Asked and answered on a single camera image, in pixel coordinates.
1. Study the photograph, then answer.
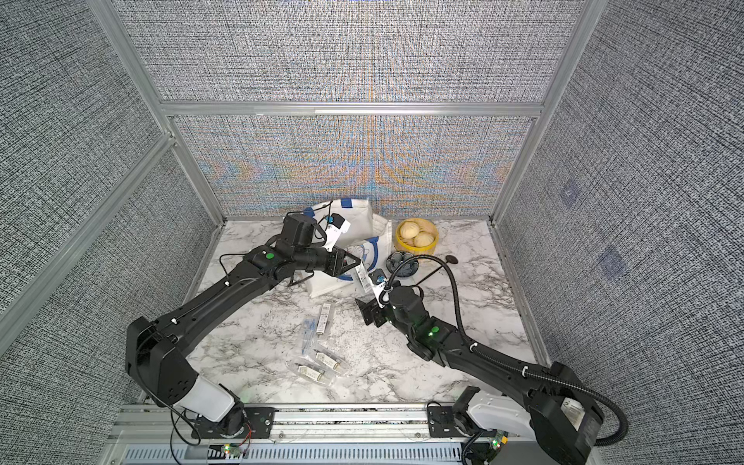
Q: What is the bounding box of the upright compass case white label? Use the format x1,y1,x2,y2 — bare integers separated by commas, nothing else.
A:
316,303,332,336

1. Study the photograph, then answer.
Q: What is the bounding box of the blue patterned ceramic bowl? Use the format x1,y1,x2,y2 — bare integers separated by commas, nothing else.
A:
385,251,420,278

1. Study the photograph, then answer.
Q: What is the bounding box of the yellow bowl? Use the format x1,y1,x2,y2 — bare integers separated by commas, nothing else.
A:
393,218,439,255

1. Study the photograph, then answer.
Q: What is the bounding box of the black corrugated cable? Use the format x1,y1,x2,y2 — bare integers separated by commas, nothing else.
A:
386,254,630,448

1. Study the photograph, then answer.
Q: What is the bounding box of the gold label compass case upper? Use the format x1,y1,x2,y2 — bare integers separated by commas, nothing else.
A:
315,348,349,375

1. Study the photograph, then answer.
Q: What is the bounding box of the beige bun left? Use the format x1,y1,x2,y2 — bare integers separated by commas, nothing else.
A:
399,221,420,239

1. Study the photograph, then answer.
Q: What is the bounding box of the black spoon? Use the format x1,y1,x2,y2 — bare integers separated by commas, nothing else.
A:
416,255,459,286

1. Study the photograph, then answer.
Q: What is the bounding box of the beige bun right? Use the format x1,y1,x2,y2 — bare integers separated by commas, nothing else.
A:
413,231,436,248

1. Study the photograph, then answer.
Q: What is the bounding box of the white Doraemon canvas bag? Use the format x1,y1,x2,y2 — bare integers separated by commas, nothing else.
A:
302,198,393,298

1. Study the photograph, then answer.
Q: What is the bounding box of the beige bun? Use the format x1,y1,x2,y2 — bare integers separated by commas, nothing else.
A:
413,231,436,248
399,221,420,239

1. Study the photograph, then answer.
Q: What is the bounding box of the gold label compass case lower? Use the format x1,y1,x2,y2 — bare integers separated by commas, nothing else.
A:
289,362,335,387

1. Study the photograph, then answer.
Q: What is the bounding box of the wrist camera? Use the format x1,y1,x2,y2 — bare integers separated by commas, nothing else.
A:
368,269,387,308
324,213,351,252

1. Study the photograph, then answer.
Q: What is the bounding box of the blue compass clear case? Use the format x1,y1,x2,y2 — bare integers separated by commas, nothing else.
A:
300,318,318,356

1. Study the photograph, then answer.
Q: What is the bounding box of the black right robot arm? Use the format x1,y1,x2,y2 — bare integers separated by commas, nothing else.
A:
356,286,618,464

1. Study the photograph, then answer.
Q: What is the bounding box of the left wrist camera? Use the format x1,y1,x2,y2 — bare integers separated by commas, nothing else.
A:
324,213,351,252

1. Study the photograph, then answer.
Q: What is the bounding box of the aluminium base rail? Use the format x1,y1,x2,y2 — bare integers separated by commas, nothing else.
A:
99,402,468,464

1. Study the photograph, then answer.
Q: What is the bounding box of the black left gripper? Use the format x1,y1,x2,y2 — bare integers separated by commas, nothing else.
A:
293,245,362,277

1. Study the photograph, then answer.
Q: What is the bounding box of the compass case white label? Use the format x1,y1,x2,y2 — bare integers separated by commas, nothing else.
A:
353,263,373,295
316,303,332,336

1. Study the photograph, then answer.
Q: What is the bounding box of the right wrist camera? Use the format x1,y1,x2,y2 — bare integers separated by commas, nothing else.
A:
368,269,387,308

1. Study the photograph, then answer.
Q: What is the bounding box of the gold label compass case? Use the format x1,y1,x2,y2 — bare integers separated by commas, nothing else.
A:
289,362,335,387
315,348,349,375

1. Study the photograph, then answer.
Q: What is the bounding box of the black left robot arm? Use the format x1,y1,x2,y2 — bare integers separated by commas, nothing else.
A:
125,212,360,438

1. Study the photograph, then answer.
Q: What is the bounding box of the compass case white label top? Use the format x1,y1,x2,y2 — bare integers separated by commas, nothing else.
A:
353,263,373,295

